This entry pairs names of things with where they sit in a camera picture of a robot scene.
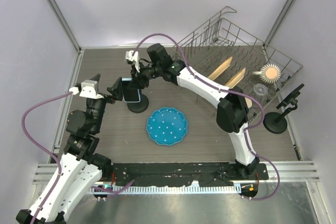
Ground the beige plate, rear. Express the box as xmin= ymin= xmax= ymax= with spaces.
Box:
xmin=208 ymin=57 xmax=233 ymax=81

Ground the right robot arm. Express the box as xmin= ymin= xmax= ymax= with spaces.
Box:
xmin=125 ymin=44 xmax=259 ymax=179

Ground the clear glass cup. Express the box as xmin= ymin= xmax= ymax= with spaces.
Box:
xmin=253 ymin=83 xmax=268 ymax=97

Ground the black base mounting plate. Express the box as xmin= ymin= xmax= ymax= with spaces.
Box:
xmin=112 ymin=162 xmax=269 ymax=187

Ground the beige plate, front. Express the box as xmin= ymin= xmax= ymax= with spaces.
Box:
xmin=225 ymin=68 xmax=246 ymax=89

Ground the blue mug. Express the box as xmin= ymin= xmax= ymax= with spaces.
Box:
xmin=245 ymin=98 xmax=253 ymax=110

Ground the black phone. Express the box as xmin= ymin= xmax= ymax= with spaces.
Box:
xmin=276 ymin=83 xmax=305 ymax=109

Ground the black phone stand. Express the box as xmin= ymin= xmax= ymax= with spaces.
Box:
xmin=263 ymin=100 xmax=298 ymax=134
xmin=127 ymin=94 xmax=149 ymax=113

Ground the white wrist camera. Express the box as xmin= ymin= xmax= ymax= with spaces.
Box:
xmin=125 ymin=50 xmax=140 ymax=72
xmin=69 ymin=80 xmax=103 ymax=100

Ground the blue polka dot plate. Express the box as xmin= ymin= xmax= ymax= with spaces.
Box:
xmin=146 ymin=107 xmax=188 ymax=146

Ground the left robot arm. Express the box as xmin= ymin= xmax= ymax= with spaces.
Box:
xmin=16 ymin=74 xmax=122 ymax=223

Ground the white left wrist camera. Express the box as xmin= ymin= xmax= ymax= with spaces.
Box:
xmin=69 ymin=80 xmax=103 ymax=100

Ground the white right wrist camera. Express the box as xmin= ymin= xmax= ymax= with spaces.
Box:
xmin=125 ymin=50 xmax=140 ymax=72

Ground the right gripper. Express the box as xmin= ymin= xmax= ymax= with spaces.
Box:
xmin=129 ymin=61 xmax=162 ymax=89

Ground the beige plate,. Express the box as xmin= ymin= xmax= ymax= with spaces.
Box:
xmin=225 ymin=68 xmax=246 ymax=89
xmin=208 ymin=57 xmax=233 ymax=81

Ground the grey wire dish rack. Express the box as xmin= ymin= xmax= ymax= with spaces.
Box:
xmin=179 ymin=6 xmax=302 ymax=112

